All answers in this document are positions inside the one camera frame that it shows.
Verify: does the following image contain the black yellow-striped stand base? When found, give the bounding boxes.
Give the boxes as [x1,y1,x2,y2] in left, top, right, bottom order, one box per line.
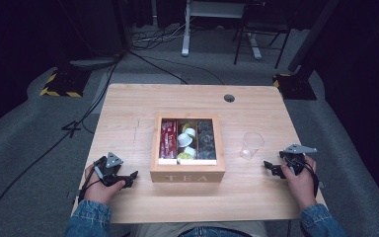
[38,66,92,99]
[272,72,318,101]

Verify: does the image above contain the stack of red sachets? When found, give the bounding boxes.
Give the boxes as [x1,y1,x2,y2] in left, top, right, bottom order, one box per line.
[159,119,179,160]

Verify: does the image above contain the pile of dark tea bags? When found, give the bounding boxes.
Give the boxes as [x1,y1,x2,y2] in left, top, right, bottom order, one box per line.
[196,119,217,161]

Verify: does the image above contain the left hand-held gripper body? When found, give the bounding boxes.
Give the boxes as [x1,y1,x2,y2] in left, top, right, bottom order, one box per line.
[93,151,128,188]

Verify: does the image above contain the thin black floor cable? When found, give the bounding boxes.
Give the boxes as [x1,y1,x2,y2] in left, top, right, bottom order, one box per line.
[127,49,225,86]

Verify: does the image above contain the left hand-held gripper black cable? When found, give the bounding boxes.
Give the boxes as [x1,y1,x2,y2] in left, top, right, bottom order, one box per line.
[77,157,108,202]

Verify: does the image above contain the long black floor cable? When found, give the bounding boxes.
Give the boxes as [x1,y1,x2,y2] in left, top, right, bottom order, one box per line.
[0,52,126,236]

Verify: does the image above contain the black chair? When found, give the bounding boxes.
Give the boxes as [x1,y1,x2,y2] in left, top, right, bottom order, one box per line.
[232,0,294,69]

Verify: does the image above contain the white desk frame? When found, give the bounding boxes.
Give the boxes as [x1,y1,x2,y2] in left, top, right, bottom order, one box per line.
[181,0,264,60]

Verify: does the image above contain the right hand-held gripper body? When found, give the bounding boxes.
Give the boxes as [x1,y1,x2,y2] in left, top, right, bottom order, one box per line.
[278,143,318,175]

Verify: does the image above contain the person's right hand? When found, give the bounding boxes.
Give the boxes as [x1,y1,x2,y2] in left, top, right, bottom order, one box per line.
[280,156,318,210]

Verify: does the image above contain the person's left hand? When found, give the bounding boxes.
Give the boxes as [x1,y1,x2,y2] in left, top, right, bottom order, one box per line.
[82,164,126,203]

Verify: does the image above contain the clear plastic cup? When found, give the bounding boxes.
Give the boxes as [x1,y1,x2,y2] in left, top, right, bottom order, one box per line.
[239,131,265,161]

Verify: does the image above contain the person's blue jeans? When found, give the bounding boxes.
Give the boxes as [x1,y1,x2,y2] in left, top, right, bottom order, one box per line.
[177,226,245,237]

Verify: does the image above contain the person's beige top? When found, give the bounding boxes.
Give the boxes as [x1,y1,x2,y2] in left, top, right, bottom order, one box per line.
[129,220,269,237]

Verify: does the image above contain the right hand-held gripper black cable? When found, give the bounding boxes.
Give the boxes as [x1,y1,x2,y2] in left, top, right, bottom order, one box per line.
[284,154,321,199]

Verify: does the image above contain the wooden tea box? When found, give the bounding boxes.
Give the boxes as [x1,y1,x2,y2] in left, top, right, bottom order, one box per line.
[149,113,227,184]

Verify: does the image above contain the wooden glass-window box lid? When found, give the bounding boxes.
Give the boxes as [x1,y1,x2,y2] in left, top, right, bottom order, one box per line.
[150,113,226,173]

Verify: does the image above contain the black stand pole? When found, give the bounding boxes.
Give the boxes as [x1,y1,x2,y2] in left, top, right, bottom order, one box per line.
[287,0,341,74]

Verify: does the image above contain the hand-held gripper black cable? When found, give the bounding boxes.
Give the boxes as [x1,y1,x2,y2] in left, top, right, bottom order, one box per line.
[77,157,108,202]
[284,154,321,199]

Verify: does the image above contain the bundle of floor cables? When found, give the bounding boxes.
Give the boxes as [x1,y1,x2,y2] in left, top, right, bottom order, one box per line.
[130,23,187,51]

